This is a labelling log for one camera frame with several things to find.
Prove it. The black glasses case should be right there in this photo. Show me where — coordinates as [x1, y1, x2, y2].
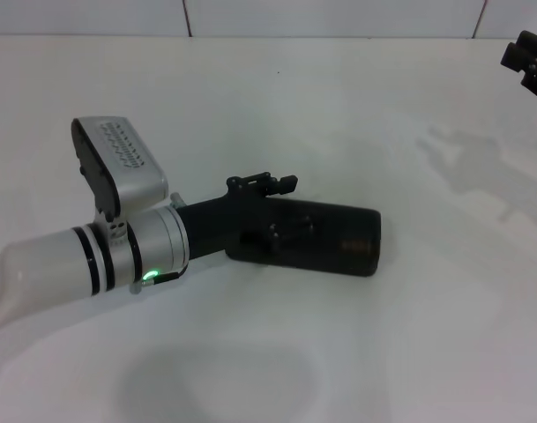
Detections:
[226, 197, 382, 278]

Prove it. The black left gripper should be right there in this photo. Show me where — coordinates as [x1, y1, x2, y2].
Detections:
[179, 172, 316, 262]

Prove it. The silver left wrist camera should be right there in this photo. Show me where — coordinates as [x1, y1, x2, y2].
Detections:
[71, 116, 169, 239]

